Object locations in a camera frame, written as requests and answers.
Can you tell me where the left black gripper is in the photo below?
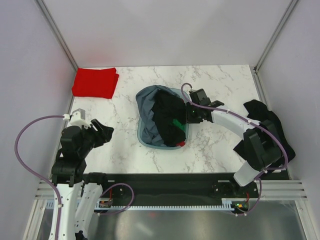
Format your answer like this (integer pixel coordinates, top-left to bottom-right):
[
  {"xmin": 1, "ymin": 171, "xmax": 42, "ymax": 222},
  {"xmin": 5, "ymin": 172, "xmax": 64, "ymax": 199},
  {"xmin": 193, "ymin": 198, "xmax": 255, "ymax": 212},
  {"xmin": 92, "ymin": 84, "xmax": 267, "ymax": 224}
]
[{"xmin": 78, "ymin": 118, "xmax": 114, "ymax": 157}]

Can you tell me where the blue plastic laundry basket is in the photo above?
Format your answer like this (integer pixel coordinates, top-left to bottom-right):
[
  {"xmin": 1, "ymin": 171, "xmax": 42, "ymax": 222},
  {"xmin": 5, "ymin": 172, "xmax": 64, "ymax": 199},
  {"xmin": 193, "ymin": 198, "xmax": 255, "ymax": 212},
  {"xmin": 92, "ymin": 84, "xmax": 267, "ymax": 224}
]
[{"xmin": 137, "ymin": 88, "xmax": 187, "ymax": 150}]

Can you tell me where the black t shirt with logo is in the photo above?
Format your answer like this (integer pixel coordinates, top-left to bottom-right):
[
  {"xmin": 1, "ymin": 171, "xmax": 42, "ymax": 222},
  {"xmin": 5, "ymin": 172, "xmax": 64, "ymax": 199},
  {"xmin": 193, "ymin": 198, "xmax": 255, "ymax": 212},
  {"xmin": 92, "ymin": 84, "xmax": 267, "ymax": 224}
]
[{"xmin": 233, "ymin": 99, "xmax": 296, "ymax": 168}]

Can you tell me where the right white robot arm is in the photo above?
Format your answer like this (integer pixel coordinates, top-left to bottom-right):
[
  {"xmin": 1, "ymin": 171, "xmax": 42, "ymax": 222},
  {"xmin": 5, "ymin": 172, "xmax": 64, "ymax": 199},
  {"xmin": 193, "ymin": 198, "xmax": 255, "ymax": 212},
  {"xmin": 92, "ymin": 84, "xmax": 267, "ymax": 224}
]
[{"xmin": 186, "ymin": 101, "xmax": 289, "ymax": 197}]

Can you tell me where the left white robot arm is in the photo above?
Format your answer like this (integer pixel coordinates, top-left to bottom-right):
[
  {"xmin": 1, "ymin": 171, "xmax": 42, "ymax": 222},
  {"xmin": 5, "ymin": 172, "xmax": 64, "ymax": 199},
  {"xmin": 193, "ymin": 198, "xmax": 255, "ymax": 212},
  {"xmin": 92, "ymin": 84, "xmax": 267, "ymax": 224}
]
[{"xmin": 49, "ymin": 119, "xmax": 114, "ymax": 240}]

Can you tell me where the green garment in basket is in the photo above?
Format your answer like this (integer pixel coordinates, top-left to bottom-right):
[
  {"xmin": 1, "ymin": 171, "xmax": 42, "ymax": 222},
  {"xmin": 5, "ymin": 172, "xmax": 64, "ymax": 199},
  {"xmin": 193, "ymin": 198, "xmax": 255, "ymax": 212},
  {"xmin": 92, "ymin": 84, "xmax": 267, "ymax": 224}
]
[{"xmin": 172, "ymin": 119, "xmax": 187, "ymax": 132}]

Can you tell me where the black t shirt in basket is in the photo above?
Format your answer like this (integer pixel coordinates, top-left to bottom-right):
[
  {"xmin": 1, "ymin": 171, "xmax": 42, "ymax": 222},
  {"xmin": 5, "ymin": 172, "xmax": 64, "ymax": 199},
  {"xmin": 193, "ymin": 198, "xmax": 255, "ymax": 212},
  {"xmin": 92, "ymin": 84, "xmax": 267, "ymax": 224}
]
[{"xmin": 152, "ymin": 90, "xmax": 187, "ymax": 147}]

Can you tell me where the red garment in basket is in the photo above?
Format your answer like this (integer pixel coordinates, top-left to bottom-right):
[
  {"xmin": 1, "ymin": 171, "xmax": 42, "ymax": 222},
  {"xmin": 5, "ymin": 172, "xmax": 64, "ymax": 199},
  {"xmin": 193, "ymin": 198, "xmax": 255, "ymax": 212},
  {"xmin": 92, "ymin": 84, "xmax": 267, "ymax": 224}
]
[{"xmin": 176, "ymin": 141, "xmax": 186, "ymax": 147}]

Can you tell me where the grey blue t shirt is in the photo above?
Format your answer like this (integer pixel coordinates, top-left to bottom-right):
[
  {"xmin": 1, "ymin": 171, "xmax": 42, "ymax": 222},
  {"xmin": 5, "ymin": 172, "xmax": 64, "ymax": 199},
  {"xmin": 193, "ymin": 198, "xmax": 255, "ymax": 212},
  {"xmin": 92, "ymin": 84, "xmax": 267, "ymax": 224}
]
[{"xmin": 135, "ymin": 85, "xmax": 180, "ymax": 147}]

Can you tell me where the folded red t shirt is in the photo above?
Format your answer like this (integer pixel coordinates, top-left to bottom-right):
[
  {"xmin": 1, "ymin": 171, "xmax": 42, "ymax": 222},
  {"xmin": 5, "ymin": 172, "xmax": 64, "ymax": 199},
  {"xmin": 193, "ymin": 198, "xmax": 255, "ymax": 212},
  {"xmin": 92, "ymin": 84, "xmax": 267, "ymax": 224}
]
[{"xmin": 71, "ymin": 67, "xmax": 119, "ymax": 99}]

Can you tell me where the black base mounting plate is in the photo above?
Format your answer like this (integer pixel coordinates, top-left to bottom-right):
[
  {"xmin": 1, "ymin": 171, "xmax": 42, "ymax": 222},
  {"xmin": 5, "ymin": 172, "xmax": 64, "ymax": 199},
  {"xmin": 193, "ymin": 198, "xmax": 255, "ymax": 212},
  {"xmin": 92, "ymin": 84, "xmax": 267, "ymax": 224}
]
[{"xmin": 83, "ymin": 172, "xmax": 259, "ymax": 206}]

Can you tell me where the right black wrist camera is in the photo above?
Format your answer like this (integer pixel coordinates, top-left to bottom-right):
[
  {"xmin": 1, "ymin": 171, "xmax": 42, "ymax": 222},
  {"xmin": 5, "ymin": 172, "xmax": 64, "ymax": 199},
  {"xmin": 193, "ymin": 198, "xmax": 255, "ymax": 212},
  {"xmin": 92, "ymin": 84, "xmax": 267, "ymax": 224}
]
[{"xmin": 189, "ymin": 88, "xmax": 211, "ymax": 107}]

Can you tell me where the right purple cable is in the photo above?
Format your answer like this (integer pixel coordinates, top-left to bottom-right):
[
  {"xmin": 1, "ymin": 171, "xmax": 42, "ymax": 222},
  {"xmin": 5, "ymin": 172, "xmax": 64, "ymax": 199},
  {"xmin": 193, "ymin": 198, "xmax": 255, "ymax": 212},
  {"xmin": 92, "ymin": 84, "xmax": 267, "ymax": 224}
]
[{"xmin": 180, "ymin": 82, "xmax": 289, "ymax": 217}]

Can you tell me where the white slotted cable duct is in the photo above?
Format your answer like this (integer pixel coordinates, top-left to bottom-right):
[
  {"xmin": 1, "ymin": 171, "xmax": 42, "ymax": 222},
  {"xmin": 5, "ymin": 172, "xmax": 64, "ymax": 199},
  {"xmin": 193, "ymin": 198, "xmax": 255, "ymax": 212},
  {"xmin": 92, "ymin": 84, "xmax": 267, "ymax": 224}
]
[{"xmin": 46, "ymin": 197, "xmax": 250, "ymax": 211}]

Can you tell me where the left aluminium frame post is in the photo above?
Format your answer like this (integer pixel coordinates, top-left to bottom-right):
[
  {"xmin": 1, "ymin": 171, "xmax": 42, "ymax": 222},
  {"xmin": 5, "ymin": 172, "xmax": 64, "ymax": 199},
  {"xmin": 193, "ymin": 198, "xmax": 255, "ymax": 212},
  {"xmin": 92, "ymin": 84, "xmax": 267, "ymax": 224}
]
[{"xmin": 34, "ymin": 0, "xmax": 79, "ymax": 71}]

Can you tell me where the aluminium frame post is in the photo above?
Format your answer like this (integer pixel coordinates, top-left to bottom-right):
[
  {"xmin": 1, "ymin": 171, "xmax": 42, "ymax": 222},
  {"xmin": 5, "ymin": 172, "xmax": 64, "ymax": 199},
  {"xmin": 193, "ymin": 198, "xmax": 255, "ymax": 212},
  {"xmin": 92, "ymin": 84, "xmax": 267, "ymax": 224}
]
[
  {"xmin": 253, "ymin": 0, "xmax": 300, "ymax": 75},
  {"xmin": 34, "ymin": 0, "xmax": 79, "ymax": 71}
]

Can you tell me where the right aluminium frame post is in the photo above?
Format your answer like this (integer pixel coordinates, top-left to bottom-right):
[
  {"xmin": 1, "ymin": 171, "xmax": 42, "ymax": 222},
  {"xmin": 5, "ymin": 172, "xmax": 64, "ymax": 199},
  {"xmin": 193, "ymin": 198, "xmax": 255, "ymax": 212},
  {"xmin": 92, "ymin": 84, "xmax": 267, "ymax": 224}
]
[{"xmin": 253, "ymin": 0, "xmax": 300, "ymax": 75}]

